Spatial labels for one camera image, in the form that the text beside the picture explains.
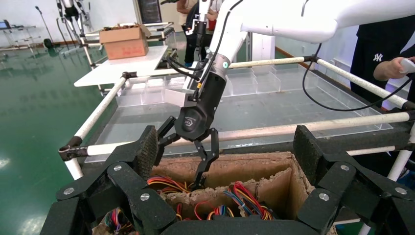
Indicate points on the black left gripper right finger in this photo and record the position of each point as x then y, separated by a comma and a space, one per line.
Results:
343, 185

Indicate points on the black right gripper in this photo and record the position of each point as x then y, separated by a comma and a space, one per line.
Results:
197, 120

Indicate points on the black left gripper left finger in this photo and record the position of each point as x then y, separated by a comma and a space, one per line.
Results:
126, 181

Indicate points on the white handheld controller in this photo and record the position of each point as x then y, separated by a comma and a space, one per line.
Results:
409, 65

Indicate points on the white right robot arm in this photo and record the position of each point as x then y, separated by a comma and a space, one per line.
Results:
291, 22

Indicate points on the person's bare hand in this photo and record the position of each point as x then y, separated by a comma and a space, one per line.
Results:
389, 69

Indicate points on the brown pulp divider box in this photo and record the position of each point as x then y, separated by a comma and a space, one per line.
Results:
243, 168

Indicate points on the black pipe joint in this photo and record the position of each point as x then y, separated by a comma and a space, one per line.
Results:
409, 107
69, 151
129, 75
311, 59

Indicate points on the clear acrylic compartment tray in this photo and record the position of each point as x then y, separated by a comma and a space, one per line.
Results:
275, 107

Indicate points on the person in dark clothes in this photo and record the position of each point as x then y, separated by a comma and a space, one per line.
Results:
189, 48

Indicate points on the white table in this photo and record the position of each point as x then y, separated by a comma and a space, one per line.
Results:
129, 65

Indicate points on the brown cardboard carton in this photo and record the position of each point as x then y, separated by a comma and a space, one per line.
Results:
124, 43

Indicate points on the person in black shirt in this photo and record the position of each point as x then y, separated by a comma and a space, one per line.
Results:
382, 39

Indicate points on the thin black floor stand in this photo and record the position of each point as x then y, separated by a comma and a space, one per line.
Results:
48, 43

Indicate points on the background robot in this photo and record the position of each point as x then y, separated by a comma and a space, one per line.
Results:
69, 9

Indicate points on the metal workbench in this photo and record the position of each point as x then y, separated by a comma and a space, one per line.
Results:
16, 27

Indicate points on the white pipe frame conveyor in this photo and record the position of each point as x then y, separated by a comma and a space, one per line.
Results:
373, 138

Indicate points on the dark ribbed wall panel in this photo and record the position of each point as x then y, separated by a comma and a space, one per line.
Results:
149, 11

